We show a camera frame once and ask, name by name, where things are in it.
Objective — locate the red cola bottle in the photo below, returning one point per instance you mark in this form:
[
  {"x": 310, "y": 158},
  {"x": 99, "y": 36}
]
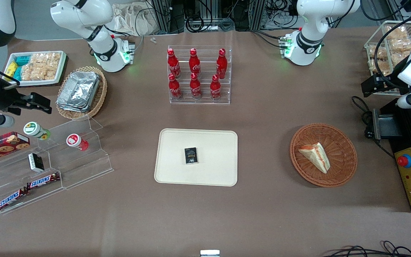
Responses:
[
  {"x": 215, "y": 89},
  {"x": 194, "y": 63},
  {"x": 221, "y": 64},
  {"x": 174, "y": 88},
  {"x": 173, "y": 64},
  {"x": 195, "y": 87}
]

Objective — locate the black sealing machine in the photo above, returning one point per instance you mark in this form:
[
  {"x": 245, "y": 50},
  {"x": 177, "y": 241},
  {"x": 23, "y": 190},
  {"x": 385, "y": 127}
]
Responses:
[{"x": 405, "y": 132}]

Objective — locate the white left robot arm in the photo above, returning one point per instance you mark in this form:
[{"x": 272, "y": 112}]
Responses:
[{"x": 309, "y": 21}]

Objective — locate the yellow snack packet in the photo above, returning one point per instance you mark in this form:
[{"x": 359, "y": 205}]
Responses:
[{"x": 11, "y": 68}]

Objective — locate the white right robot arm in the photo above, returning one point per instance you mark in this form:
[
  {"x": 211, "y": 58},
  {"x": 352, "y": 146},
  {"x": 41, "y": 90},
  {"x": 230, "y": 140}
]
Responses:
[{"x": 80, "y": 14}]

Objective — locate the white rectangular snack tray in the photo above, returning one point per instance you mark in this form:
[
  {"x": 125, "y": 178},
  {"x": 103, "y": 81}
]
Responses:
[{"x": 34, "y": 83}]

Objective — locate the bagged fried snack pack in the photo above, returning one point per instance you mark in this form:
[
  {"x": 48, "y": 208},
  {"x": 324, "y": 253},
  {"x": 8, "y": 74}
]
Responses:
[
  {"x": 372, "y": 66},
  {"x": 396, "y": 32},
  {"x": 371, "y": 51},
  {"x": 403, "y": 45},
  {"x": 400, "y": 59}
]

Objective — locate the light oval wicker basket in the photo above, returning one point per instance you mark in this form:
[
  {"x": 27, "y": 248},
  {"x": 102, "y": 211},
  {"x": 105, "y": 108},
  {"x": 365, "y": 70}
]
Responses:
[{"x": 98, "y": 96}]

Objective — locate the beige plastic serving tray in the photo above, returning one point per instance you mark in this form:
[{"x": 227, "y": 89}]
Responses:
[{"x": 212, "y": 142}]

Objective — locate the small black white box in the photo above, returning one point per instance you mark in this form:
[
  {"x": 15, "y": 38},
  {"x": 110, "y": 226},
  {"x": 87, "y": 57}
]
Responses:
[{"x": 36, "y": 162}]

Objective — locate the teal snack packet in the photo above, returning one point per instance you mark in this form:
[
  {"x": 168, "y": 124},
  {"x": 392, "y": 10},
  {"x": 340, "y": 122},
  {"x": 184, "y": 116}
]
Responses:
[
  {"x": 22, "y": 60},
  {"x": 17, "y": 74}
]

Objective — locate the stacked aluminium foil trays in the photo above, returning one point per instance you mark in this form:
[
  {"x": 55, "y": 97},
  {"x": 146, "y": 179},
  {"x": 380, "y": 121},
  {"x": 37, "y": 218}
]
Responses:
[{"x": 79, "y": 91}]

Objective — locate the brown round wicker basket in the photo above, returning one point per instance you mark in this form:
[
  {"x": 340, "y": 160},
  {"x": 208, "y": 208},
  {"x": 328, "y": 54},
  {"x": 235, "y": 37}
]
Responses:
[{"x": 341, "y": 150}]

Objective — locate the red cookie box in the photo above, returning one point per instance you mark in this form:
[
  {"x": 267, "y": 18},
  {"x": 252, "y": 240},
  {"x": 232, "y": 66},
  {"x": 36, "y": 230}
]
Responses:
[{"x": 2, "y": 146}]

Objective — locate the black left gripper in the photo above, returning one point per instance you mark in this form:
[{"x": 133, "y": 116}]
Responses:
[{"x": 386, "y": 79}]

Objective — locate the small white device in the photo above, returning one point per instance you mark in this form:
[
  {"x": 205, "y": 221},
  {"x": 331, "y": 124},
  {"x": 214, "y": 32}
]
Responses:
[{"x": 209, "y": 253}]

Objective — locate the clear acrylic bottle rack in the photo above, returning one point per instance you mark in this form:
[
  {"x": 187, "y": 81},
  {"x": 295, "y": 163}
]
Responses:
[{"x": 205, "y": 94}]

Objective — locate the snickers chocolate bar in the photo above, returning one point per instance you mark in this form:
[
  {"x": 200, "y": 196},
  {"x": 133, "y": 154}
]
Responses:
[
  {"x": 11, "y": 199},
  {"x": 43, "y": 181}
]

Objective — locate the small black card box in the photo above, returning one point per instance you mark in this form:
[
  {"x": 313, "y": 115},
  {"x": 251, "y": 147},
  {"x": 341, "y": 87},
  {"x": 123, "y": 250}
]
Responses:
[{"x": 191, "y": 156}]

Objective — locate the green lidded cup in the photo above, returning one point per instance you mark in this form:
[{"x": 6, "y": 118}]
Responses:
[{"x": 34, "y": 129}]

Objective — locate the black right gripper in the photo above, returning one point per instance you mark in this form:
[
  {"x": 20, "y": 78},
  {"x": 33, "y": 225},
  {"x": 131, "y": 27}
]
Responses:
[{"x": 6, "y": 100}]

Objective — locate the triangular sandwich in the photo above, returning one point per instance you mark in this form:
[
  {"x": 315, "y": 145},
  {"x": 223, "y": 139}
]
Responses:
[{"x": 316, "y": 157}]

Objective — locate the small clear plastic piece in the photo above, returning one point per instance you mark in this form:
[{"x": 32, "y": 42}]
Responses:
[{"x": 153, "y": 40}]

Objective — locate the clear acrylic step shelf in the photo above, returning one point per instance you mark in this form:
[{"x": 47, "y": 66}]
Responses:
[{"x": 84, "y": 167}]

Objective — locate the red lidded cup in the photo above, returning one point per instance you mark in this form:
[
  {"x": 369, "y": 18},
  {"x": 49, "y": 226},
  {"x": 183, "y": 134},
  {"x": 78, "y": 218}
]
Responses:
[{"x": 75, "y": 141}]

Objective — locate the beige cloth bag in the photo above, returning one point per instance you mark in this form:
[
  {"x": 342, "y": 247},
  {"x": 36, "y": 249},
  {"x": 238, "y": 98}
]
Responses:
[{"x": 130, "y": 19}]

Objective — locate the red emergency stop button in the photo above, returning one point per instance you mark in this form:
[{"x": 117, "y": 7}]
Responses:
[{"x": 404, "y": 161}]

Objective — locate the aluminium profile frame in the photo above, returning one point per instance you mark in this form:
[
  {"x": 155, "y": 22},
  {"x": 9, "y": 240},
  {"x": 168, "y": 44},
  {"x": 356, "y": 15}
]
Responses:
[{"x": 166, "y": 16}]

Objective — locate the rice cracker pack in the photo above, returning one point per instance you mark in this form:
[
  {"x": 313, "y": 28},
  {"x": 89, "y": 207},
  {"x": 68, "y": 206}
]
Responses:
[
  {"x": 29, "y": 72},
  {"x": 48, "y": 71},
  {"x": 46, "y": 58}
]

